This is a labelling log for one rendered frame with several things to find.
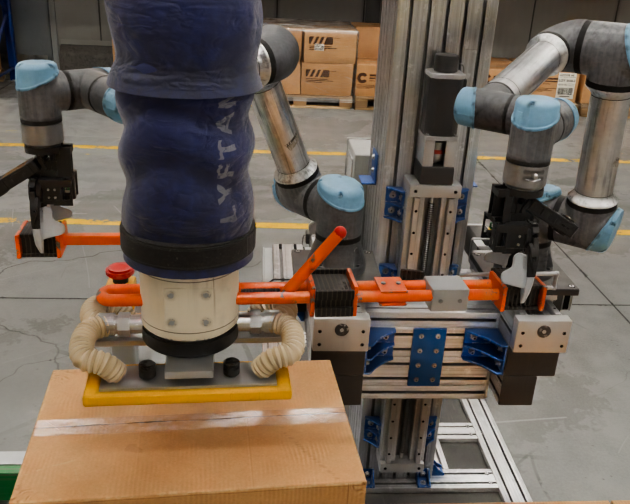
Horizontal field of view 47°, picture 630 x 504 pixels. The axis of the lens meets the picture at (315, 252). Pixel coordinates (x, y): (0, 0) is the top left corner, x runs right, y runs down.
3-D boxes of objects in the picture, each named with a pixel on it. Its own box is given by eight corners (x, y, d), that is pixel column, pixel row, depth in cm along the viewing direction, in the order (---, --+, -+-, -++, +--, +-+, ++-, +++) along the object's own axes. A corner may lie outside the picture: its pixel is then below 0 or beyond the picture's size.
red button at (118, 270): (103, 287, 179) (102, 272, 177) (109, 275, 185) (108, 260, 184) (132, 287, 180) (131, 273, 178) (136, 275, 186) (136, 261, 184)
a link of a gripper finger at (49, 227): (64, 253, 141) (63, 206, 140) (32, 254, 140) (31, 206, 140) (67, 253, 144) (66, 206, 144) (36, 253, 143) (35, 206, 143)
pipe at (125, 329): (82, 382, 117) (79, 351, 115) (102, 310, 140) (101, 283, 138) (291, 375, 122) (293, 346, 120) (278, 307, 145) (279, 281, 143)
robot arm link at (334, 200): (337, 244, 176) (340, 191, 170) (301, 227, 185) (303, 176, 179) (371, 233, 183) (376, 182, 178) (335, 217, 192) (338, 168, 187)
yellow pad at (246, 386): (82, 408, 117) (79, 381, 115) (91, 374, 126) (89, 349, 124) (292, 400, 122) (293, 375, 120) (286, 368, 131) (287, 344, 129)
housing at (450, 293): (430, 312, 131) (433, 290, 130) (420, 296, 138) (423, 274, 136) (467, 312, 132) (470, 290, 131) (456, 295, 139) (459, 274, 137)
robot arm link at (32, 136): (15, 126, 133) (25, 115, 141) (18, 150, 135) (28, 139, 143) (58, 126, 135) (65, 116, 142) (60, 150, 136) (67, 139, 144)
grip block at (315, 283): (310, 319, 127) (311, 289, 125) (303, 294, 136) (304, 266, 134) (357, 318, 128) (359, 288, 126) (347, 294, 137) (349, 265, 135)
